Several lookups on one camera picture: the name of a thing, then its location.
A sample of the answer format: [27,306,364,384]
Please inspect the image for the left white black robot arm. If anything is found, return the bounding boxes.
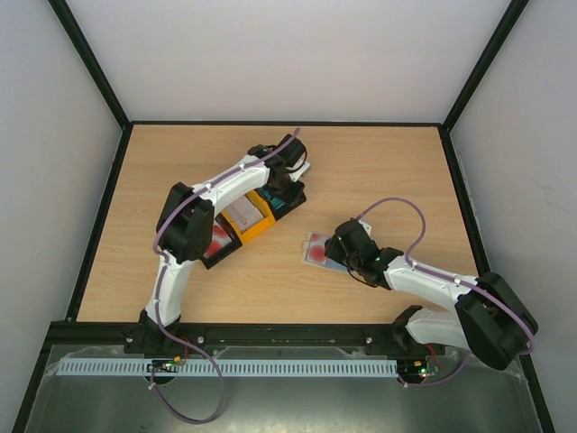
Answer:
[139,133,310,347]

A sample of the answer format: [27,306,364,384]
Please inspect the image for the yellow bin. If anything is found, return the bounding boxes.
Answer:
[221,190,276,244]

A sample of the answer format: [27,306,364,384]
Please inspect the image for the black bin with green cards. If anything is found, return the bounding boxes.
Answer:
[256,180,307,221]

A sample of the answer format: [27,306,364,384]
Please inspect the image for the purple cable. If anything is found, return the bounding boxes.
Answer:
[358,197,537,389]
[151,127,301,424]

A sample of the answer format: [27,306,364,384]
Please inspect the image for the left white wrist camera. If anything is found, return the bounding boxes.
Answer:
[289,162,311,181]

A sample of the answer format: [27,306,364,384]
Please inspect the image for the light blue slotted cable duct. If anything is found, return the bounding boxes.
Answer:
[56,358,398,378]

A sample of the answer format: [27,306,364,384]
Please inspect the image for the black aluminium frame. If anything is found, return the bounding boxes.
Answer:
[12,1,554,432]

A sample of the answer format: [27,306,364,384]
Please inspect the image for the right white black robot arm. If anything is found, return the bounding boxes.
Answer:
[325,219,538,371]

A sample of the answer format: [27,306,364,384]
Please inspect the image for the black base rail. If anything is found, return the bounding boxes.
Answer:
[47,320,524,357]

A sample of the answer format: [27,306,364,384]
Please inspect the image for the black bin with red cards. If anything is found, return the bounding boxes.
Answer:
[201,218,243,270]

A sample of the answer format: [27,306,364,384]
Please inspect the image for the green card stack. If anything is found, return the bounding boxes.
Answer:
[260,189,286,210]

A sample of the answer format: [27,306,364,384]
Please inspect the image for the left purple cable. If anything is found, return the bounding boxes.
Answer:
[151,127,301,424]

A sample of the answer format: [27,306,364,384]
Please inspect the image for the red patterned card stack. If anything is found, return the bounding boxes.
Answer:
[203,223,233,259]

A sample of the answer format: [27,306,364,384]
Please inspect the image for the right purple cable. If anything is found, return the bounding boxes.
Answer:
[358,197,537,389]

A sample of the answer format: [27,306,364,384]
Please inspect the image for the beige card holder wallet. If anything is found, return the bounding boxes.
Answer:
[301,232,347,273]

